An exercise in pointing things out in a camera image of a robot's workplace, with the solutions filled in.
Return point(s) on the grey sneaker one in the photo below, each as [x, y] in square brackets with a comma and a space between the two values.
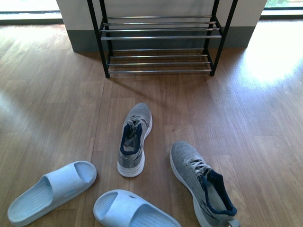
[137, 126]
[212, 205]

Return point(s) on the light blue slipper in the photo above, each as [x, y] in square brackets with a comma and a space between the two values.
[51, 191]
[121, 208]

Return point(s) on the black metal shoe rack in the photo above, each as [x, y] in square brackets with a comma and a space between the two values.
[161, 44]

